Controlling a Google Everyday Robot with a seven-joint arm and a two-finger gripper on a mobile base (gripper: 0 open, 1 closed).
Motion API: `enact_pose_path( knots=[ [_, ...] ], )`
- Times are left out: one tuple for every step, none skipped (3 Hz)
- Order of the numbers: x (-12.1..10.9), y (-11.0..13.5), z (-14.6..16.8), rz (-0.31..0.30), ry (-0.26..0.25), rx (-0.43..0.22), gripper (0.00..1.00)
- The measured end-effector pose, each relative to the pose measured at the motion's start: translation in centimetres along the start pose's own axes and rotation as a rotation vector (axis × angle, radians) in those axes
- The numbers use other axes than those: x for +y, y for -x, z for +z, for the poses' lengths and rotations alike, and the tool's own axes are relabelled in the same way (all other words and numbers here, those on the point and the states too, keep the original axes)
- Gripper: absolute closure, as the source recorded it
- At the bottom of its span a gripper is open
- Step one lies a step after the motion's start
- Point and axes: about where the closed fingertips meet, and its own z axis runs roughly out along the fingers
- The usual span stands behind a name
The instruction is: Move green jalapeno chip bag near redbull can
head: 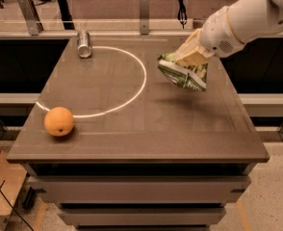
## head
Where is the grey table drawer unit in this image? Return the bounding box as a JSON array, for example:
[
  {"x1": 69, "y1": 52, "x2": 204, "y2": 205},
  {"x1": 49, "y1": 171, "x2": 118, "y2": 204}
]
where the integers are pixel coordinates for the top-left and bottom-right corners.
[{"x1": 29, "y1": 175, "x2": 250, "y2": 230}]

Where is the middle metal rail bracket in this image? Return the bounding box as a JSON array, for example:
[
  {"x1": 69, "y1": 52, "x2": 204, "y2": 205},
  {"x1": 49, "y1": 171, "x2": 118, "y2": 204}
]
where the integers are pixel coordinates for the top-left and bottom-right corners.
[{"x1": 140, "y1": 0, "x2": 149, "y2": 35}]

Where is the cardboard box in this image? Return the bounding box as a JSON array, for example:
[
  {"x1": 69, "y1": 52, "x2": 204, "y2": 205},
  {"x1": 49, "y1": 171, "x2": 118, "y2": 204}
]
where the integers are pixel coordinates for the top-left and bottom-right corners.
[{"x1": 0, "y1": 148, "x2": 26, "y2": 231}]

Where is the orange fruit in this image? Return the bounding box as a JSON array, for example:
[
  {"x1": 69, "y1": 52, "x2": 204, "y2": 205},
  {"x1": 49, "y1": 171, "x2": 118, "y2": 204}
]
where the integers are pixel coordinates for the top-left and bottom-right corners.
[{"x1": 44, "y1": 107, "x2": 74, "y2": 137}]

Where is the metal rail bracket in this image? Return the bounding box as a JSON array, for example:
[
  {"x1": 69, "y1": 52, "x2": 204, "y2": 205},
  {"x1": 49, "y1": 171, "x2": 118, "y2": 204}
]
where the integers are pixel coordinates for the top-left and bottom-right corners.
[
  {"x1": 17, "y1": 0, "x2": 43, "y2": 36},
  {"x1": 140, "y1": 0, "x2": 149, "y2": 35}
]

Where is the left metal rail bracket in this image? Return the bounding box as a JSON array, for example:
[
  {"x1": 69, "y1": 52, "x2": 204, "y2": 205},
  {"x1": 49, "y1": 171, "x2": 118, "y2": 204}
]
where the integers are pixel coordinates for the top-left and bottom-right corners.
[{"x1": 17, "y1": 0, "x2": 43, "y2": 36}]

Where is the black hanging cable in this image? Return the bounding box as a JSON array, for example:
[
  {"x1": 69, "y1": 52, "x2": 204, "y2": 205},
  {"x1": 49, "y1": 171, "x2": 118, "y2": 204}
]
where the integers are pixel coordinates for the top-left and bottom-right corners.
[{"x1": 175, "y1": 0, "x2": 188, "y2": 30}]

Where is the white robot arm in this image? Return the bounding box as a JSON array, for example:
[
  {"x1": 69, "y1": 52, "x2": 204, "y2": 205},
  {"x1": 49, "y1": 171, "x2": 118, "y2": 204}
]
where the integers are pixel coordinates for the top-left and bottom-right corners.
[{"x1": 174, "y1": 0, "x2": 283, "y2": 65}]

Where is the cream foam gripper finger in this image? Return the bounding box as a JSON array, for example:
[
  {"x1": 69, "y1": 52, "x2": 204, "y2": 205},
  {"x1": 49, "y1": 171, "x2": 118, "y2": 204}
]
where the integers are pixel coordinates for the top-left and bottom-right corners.
[
  {"x1": 184, "y1": 28, "x2": 201, "y2": 46},
  {"x1": 174, "y1": 40, "x2": 215, "y2": 66}
]

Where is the green jalapeno chip bag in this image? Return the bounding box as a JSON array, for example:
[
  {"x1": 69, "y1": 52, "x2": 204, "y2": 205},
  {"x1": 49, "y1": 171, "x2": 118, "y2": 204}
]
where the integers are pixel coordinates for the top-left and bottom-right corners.
[{"x1": 158, "y1": 53, "x2": 208, "y2": 91}]

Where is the silver redbull can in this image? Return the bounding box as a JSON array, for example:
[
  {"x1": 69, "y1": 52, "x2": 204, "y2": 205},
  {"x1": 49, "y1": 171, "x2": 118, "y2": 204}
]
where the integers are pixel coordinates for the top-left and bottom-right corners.
[{"x1": 77, "y1": 30, "x2": 92, "y2": 59}]

